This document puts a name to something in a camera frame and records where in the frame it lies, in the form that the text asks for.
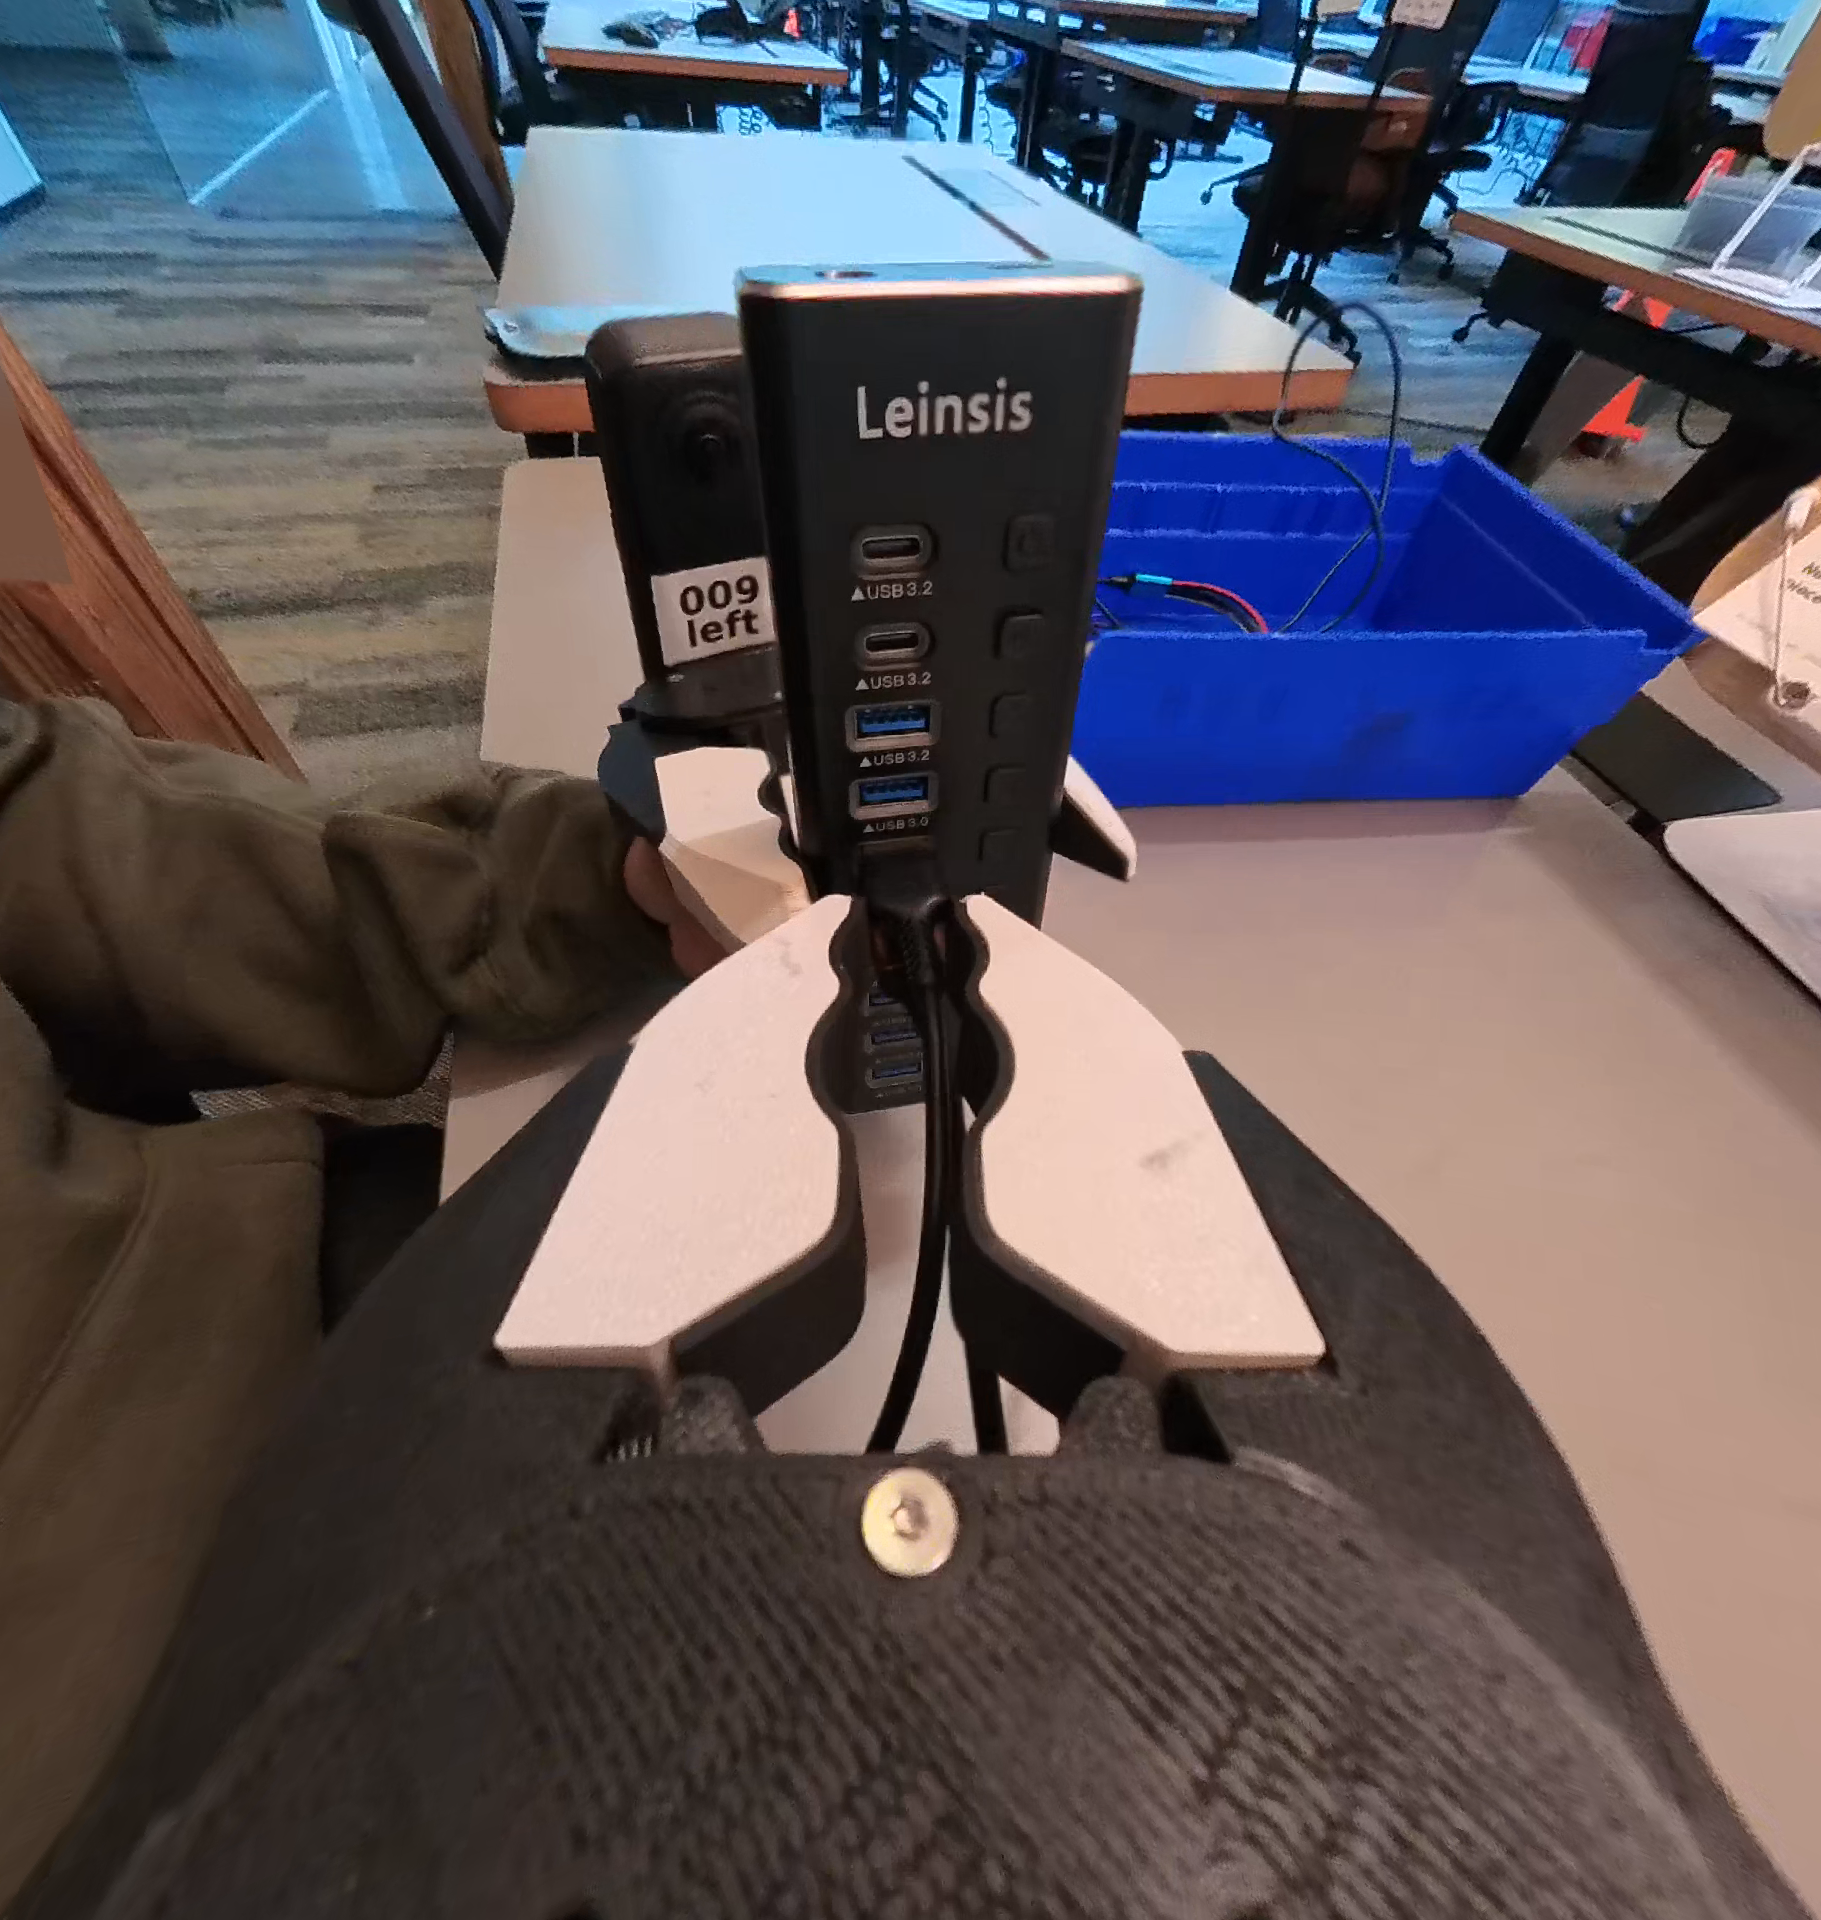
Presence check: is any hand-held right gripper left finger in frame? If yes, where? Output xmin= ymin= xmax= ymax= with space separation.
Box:
xmin=490 ymin=893 xmax=871 ymax=1380

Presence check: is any black office chair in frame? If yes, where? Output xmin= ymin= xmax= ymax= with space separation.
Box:
xmin=1232 ymin=65 xmax=1459 ymax=301

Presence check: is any person's green jacket torso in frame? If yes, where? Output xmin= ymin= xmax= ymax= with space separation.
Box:
xmin=0 ymin=921 xmax=335 ymax=1920

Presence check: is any blue plastic bin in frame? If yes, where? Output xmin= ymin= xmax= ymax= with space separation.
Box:
xmin=1068 ymin=428 xmax=1711 ymax=811

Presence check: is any black multiport USB hub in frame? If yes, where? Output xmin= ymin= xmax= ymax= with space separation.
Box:
xmin=733 ymin=262 xmax=1146 ymax=1120

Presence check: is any wood edged office desk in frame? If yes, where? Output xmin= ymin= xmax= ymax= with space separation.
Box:
xmin=482 ymin=124 xmax=1359 ymax=439

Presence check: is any wooden partition panel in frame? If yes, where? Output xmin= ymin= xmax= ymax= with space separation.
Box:
xmin=0 ymin=246 xmax=306 ymax=782

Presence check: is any person's left hand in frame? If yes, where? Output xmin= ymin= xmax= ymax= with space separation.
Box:
xmin=619 ymin=834 xmax=734 ymax=979

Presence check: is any clear acrylic stand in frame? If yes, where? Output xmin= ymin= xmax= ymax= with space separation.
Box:
xmin=1673 ymin=138 xmax=1821 ymax=314

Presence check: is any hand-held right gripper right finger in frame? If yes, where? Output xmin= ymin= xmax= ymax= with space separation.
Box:
xmin=958 ymin=895 xmax=1332 ymax=1380

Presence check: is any person's left forearm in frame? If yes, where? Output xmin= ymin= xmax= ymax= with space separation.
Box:
xmin=0 ymin=618 xmax=665 ymax=1111

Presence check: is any thin black cable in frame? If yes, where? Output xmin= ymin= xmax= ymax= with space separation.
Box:
xmin=1266 ymin=295 xmax=1410 ymax=640

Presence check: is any grey desk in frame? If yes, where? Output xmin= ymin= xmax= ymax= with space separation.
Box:
xmin=437 ymin=455 xmax=1821 ymax=1920

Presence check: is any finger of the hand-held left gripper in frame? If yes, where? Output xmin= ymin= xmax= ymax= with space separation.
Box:
xmin=1055 ymin=753 xmax=1140 ymax=883
xmin=650 ymin=744 xmax=822 ymax=951

